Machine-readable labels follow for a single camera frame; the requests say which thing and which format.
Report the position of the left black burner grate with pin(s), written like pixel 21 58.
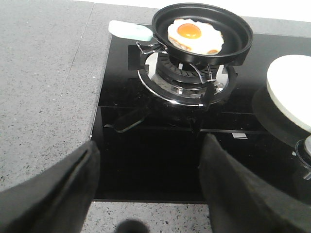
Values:
pixel 170 97

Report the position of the black frying pan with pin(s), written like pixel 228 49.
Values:
pixel 236 32

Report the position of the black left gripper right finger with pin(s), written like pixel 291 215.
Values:
pixel 241 202

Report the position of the white round plate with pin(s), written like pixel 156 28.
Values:
pixel 289 87

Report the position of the left silver stove knob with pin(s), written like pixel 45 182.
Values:
pixel 303 151

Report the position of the metal wire pan support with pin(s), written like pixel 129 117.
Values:
pixel 161 49

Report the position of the left black burner head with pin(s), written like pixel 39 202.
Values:
pixel 184 72

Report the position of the black glass cooktop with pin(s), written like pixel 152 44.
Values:
pixel 150 148

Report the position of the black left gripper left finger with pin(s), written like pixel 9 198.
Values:
pixel 55 201

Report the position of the fried egg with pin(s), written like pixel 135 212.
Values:
pixel 195 37

